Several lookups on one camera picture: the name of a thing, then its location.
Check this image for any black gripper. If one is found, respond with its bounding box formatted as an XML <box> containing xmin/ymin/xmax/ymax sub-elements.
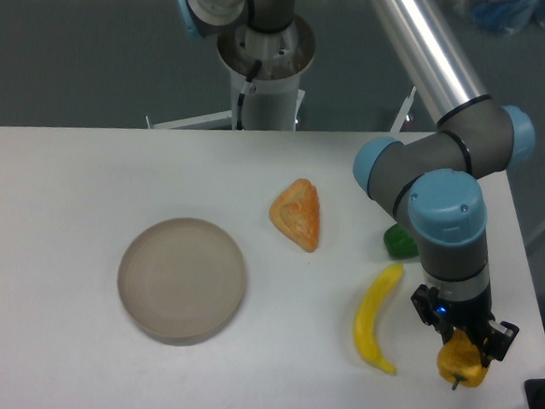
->
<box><xmin>411</xmin><ymin>284</ymin><xmax>519</xmax><ymax>368</ymax></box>

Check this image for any yellow bell pepper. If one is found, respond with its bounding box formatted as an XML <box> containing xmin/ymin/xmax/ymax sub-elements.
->
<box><xmin>437</xmin><ymin>329</ymin><xmax>488</xmax><ymax>388</ymax></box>

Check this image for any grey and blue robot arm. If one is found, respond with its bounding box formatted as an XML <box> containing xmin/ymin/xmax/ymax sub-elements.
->
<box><xmin>176</xmin><ymin>0</ymin><xmax>536</xmax><ymax>366</ymax></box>

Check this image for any yellow chili pepper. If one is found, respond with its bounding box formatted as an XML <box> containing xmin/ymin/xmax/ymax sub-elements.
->
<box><xmin>352</xmin><ymin>263</ymin><xmax>404</xmax><ymax>375</ymax></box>

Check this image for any green bell pepper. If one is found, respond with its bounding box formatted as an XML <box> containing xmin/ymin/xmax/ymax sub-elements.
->
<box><xmin>383</xmin><ymin>223</ymin><xmax>419</xmax><ymax>261</ymax></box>

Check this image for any beige round plate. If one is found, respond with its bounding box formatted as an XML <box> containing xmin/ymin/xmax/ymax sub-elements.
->
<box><xmin>117</xmin><ymin>217</ymin><xmax>247</xmax><ymax>346</ymax></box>

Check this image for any orange triangular bread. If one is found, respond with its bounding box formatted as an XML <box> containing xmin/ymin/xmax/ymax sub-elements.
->
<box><xmin>268</xmin><ymin>178</ymin><xmax>321</xmax><ymax>252</ymax></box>

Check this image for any white metal frame bracket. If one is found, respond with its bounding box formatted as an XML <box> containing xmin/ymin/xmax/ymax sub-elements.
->
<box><xmin>390</xmin><ymin>86</ymin><xmax>417</xmax><ymax>133</ymax></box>

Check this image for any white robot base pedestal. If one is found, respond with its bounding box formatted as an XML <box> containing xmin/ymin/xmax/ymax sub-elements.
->
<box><xmin>217</xmin><ymin>14</ymin><xmax>315</xmax><ymax>131</ymax></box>

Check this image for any black base cable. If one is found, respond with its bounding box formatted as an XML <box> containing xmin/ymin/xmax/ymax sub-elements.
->
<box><xmin>233</xmin><ymin>58</ymin><xmax>264</xmax><ymax>133</ymax></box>

